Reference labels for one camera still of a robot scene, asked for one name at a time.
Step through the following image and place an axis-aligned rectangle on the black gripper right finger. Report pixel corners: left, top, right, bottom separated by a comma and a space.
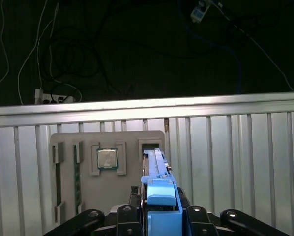
177, 188, 284, 236

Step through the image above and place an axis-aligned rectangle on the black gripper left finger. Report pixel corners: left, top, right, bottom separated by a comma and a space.
42, 185, 147, 236

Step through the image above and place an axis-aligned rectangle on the hard disk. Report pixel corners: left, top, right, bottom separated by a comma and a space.
141, 148, 185, 236

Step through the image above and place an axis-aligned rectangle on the grey parts rack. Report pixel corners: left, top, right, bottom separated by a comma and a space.
50, 130, 166, 226

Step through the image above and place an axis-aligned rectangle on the silver CPU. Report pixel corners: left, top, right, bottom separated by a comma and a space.
97, 147, 118, 171

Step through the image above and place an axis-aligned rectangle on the green RAM stick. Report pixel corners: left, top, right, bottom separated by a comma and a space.
73, 144, 80, 213

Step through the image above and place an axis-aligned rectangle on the white power strip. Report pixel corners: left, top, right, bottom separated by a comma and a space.
34, 88, 76, 105

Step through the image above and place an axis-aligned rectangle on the pale blue power adapter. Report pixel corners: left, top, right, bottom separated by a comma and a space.
190, 0, 211, 23

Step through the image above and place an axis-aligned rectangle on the thin blue cable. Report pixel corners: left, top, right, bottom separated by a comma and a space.
185, 14, 243, 94

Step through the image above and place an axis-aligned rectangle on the thin white cable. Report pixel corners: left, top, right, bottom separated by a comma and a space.
17, 0, 49, 106
0, 0, 10, 101

